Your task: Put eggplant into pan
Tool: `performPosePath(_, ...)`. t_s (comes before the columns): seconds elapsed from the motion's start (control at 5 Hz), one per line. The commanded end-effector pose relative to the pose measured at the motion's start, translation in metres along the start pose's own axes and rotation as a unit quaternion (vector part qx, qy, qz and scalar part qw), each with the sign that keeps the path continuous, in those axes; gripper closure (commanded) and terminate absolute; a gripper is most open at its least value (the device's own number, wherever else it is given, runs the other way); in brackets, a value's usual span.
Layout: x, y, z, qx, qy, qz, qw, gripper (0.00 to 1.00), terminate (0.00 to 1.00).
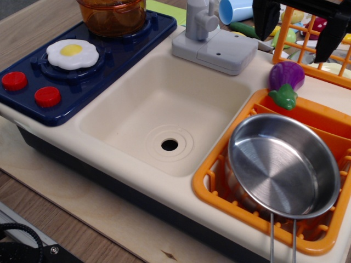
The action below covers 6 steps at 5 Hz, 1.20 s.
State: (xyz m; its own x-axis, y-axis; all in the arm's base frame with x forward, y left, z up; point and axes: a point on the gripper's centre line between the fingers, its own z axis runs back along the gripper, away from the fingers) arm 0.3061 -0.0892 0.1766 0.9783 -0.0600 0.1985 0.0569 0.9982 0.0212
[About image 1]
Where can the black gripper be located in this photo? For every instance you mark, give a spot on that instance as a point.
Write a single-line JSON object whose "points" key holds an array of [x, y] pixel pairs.
{"points": [[266, 15]]}

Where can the purple toy eggplant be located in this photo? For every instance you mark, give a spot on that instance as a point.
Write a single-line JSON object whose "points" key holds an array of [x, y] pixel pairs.
{"points": [[284, 79]]}

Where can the stainless steel pan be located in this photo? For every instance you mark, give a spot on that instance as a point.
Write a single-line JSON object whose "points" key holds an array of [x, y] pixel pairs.
{"points": [[282, 168]]}

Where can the yellow toy lemon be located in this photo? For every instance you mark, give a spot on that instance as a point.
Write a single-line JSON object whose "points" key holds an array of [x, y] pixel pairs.
{"points": [[296, 17]]}

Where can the red toy mushroom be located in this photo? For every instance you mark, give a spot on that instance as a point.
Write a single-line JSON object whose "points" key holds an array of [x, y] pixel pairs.
{"points": [[318, 25]]}

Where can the green toy vegetable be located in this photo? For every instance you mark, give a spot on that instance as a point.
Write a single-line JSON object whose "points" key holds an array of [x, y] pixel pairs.
{"points": [[286, 38]]}

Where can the orange grid basket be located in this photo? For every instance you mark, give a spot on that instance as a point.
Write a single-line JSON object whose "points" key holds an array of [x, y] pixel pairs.
{"points": [[335, 70]]}

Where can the green toy cucumber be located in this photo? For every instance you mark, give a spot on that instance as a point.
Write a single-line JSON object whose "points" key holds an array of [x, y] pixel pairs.
{"points": [[245, 29]]}

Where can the light blue plastic cup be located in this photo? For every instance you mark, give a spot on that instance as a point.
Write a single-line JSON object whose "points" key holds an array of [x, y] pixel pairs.
{"points": [[235, 10]]}

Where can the grey toy faucet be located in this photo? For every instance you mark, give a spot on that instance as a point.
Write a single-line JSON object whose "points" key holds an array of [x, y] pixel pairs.
{"points": [[204, 43]]}

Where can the orange transparent toy pot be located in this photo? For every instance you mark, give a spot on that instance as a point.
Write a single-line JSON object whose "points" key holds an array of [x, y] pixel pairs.
{"points": [[113, 18]]}

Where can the cream toy kitchen sink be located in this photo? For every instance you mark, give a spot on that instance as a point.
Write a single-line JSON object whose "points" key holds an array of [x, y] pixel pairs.
{"points": [[154, 127]]}

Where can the navy blue toy stove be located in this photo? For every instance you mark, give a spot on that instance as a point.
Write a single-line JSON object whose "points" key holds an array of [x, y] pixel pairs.
{"points": [[79, 87]]}

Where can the toy fried egg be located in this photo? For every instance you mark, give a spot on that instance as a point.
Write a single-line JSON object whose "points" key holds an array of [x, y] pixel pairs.
{"points": [[72, 54]]}

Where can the right red stove knob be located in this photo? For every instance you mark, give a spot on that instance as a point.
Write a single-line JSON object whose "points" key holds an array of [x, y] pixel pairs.
{"points": [[47, 97]]}

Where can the red stove knob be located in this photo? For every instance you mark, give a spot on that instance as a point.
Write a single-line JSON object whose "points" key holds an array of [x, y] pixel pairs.
{"points": [[47, 97], [14, 81]]}

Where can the left red stove knob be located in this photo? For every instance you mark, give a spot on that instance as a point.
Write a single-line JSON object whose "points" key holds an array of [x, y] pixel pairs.
{"points": [[14, 81]]}

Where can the black metal bracket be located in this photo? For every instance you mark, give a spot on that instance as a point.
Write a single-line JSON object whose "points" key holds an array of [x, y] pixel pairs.
{"points": [[18, 252]]}

